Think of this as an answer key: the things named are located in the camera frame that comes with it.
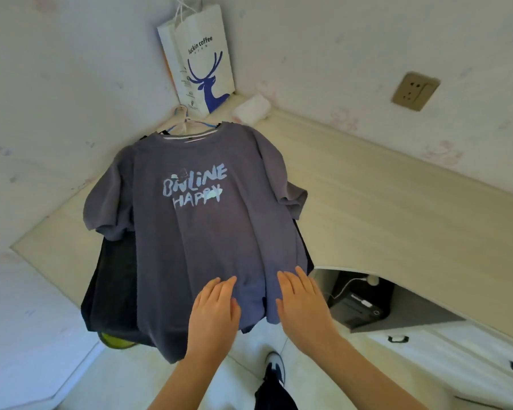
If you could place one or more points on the person's right hand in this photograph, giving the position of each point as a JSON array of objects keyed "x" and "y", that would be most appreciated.
[{"x": 305, "y": 313}]

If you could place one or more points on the person's left hand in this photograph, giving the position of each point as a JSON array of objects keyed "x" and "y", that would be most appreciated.
[{"x": 211, "y": 320}]

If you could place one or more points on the person's right middle finger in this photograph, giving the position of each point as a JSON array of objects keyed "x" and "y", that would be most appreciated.
[{"x": 304, "y": 280}]

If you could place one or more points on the person's right thumb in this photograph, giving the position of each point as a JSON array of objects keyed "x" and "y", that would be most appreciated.
[{"x": 281, "y": 309}]

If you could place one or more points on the person's left middle finger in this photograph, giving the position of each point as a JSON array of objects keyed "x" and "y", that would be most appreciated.
[{"x": 213, "y": 289}]

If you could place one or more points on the person's left thumb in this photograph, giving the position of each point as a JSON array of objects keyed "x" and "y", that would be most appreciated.
[{"x": 236, "y": 315}]

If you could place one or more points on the person's right forearm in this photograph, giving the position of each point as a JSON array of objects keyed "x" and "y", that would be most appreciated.
[{"x": 367, "y": 380}]

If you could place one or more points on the person's left forearm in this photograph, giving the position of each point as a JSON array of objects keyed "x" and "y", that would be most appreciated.
[{"x": 184, "y": 384}]

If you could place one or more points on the grey-purple printed t-shirt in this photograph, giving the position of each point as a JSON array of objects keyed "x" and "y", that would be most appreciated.
[{"x": 205, "y": 234}]

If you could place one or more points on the person's black and white shoe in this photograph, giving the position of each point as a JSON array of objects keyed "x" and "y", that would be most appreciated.
[{"x": 276, "y": 367}]

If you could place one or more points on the black box device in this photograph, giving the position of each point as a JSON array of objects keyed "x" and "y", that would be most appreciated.
[{"x": 359, "y": 309}]

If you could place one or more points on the small white round knob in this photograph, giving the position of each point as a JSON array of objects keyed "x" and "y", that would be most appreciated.
[{"x": 372, "y": 280}]

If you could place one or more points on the person's black trouser leg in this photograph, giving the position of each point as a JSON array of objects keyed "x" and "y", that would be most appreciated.
[{"x": 273, "y": 397}]

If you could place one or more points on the dark hanging garment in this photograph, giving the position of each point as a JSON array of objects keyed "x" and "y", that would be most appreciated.
[{"x": 111, "y": 290}]

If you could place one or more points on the yellow-green object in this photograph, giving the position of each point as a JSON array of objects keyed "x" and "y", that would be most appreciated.
[{"x": 115, "y": 341}]

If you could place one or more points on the white drawer cabinet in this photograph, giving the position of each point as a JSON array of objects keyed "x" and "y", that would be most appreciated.
[{"x": 449, "y": 367}]

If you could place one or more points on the blue and white clothes hanger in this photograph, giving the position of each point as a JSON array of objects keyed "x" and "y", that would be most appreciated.
[{"x": 188, "y": 122}]

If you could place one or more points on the white folded cloth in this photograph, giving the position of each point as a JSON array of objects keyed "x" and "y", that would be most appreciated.
[{"x": 251, "y": 108}]

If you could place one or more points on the white paper bag blue deer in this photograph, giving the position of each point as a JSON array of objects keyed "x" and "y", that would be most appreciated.
[{"x": 205, "y": 59}]

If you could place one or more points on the beige wall socket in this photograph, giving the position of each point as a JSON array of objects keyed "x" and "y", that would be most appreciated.
[{"x": 414, "y": 91}]

